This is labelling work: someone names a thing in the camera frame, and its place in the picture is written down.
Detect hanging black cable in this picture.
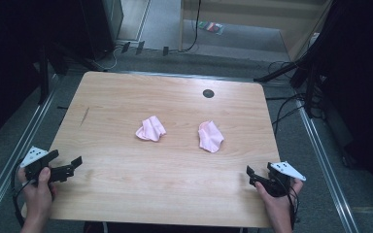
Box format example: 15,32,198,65
177,0,203,53

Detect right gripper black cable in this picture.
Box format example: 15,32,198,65
281,176,301,229

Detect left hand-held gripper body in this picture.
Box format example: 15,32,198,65
19,146,76,183

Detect metal floor rail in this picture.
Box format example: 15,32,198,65
295,98,360,233
0,73,60,225

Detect white floor cable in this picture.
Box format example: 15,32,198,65
91,44,124,72

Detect black cabinet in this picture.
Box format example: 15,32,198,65
79,0,124,61

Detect black floor cables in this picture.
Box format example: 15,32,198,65
265,59,310,137

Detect person's left hand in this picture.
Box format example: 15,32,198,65
17,166,57,227

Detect beige wooden partition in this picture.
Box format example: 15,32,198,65
179,0,335,62

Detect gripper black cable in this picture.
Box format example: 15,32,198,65
281,176,301,229
10,160,35,227

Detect colourful packet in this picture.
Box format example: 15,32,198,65
197,20,224,36

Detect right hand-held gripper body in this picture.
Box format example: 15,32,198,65
254,160,307,198

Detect person's right hand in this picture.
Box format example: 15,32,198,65
254,178,305,227

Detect pink sock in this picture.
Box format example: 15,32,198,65
135,115,167,143
197,120,225,153

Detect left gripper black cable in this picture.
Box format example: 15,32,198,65
10,160,35,227

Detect black metal stand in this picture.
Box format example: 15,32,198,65
253,48,322,119
37,43,106,105

